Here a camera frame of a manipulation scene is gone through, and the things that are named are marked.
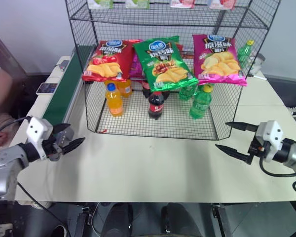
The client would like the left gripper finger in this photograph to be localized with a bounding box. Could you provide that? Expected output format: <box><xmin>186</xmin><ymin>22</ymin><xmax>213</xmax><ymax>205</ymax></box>
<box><xmin>54</xmin><ymin>123</ymin><xmax>71</xmax><ymax>134</ymax></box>
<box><xmin>61</xmin><ymin>137</ymin><xmax>86</xmax><ymax>155</ymax></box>

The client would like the black wire mesh rack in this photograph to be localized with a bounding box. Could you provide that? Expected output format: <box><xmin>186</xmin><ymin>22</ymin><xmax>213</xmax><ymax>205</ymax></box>
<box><xmin>65</xmin><ymin>0</ymin><xmax>281</xmax><ymax>142</ymax></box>

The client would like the green chips bag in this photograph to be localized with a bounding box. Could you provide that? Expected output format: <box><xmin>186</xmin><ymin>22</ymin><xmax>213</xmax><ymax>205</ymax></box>
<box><xmin>133</xmin><ymin>35</ymin><xmax>199</xmax><ymax>93</ymax></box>

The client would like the green soda bottle yellow cap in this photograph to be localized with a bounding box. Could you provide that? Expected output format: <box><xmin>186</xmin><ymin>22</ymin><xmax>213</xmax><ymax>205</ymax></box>
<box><xmin>237</xmin><ymin>39</ymin><xmax>255</xmax><ymax>70</ymax></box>
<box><xmin>189</xmin><ymin>84</ymin><xmax>214</xmax><ymax>120</ymax></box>

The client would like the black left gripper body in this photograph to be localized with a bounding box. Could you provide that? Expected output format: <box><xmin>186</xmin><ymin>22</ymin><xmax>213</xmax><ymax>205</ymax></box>
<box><xmin>42</xmin><ymin>126</ymin><xmax>75</xmax><ymax>161</ymax></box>

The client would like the cola bottle red label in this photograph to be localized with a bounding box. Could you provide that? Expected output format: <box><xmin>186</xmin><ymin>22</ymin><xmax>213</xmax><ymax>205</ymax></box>
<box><xmin>148</xmin><ymin>91</ymin><xmax>165</xmax><ymax>120</ymax></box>

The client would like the grey white device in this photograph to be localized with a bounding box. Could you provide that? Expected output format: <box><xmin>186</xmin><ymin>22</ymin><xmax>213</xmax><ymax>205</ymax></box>
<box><xmin>251</xmin><ymin>52</ymin><xmax>266</xmax><ymax>78</ymax></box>

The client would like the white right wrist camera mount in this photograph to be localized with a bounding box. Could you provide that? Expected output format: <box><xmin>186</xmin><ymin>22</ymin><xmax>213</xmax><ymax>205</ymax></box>
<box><xmin>255</xmin><ymin>119</ymin><xmax>285</xmax><ymax>163</ymax></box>

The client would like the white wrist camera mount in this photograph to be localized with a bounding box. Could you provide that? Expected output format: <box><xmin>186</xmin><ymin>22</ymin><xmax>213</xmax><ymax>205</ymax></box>
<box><xmin>26</xmin><ymin>117</ymin><xmax>54</xmax><ymax>160</ymax></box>
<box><xmin>255</xmin><ymin>119</ymin><xmax>285</xmax><ymax>163</ymax></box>

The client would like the person in light clothes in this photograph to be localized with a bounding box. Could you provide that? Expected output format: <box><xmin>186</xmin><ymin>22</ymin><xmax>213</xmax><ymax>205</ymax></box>
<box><xmin>0</xmin><ymin>60</ymin><xmax>16</xmax><ymax>152</ymax></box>

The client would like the green conveyor belt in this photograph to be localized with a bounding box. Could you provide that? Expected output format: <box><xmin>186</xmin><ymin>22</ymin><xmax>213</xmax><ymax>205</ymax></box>
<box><xmin>42</xmin><ymin>45</ymin><xmax>95</xmax><ymax>124</ymax></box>

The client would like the green white snack packet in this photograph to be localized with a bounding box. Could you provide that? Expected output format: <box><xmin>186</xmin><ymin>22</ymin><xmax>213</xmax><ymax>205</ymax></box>
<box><xmin>125</xmin><ymin>0</ymin><xmax>150</xmax><ymax>9</ymax></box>
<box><xmin>86</xmin><ymin>0</ymin><xmax>114</xmax><ymax>9</ymax></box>

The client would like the pink white snack packet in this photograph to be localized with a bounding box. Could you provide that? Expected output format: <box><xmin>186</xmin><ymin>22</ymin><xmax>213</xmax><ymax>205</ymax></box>
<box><xmin>208</xmin><ymin>0</ymin><xmax>235</xmax><ymax>11</ymax></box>
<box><xmin>169</xmin><ymin>0</ymin><xmax>196</xmax><ymax>9</ymax></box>

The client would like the purple chips bag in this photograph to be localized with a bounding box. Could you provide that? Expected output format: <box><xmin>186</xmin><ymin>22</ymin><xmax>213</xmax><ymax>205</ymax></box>
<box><xmin>129</xmin><ymin>52</ymin><xmax>146</xmax><ymax>79</ymax></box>

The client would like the magenta chips bag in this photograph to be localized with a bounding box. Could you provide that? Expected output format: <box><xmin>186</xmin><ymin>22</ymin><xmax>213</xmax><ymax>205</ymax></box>
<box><xmin>192</xmin><ymin>34</ymin><xmax>248</xmax><ymax>87</ymax></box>

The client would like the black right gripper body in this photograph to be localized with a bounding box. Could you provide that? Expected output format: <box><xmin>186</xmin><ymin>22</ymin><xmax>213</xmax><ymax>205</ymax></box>
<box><xmin>246</xmin><ymin>130</ymin><xmax>269</xmax><ymax>165</ymax></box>

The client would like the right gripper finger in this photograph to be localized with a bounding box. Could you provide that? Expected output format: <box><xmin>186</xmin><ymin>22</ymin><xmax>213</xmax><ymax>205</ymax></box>
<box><xmin>215</xmin><ymin>144</ymin><xmax>250</xmax><ymax>163</ymax></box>
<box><xmin>225</xmin><ymin>121</ymin><xmax>259</xmax><ymax>133</ymax></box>

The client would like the orange soda bottle blue cap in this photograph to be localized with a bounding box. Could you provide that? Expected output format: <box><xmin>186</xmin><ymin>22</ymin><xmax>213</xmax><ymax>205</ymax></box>
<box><xmin>104</xmin><ymin>82</ymin><xmax>125</xmax><ymax>118</ymax></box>

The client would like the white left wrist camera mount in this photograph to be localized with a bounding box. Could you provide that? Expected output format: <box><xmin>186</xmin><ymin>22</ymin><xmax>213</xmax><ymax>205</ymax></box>
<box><xmin>26</xmin><ymin>117</ymin><xmax>54</xmax><ymax>160</ymax></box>

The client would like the red tomato chips bag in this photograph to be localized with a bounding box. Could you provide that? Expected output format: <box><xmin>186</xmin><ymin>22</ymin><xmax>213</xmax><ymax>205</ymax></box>
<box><xmin>81</xmin><ymin>39</ymin><xmax>135</xmax><ymax>82</ymax></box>

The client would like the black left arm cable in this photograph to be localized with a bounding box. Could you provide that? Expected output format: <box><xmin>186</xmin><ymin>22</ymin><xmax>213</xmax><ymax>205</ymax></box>
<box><xmin>0</xmin><ymin>116</ymin><xmax>32</xmax><ymax>147</ymax></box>

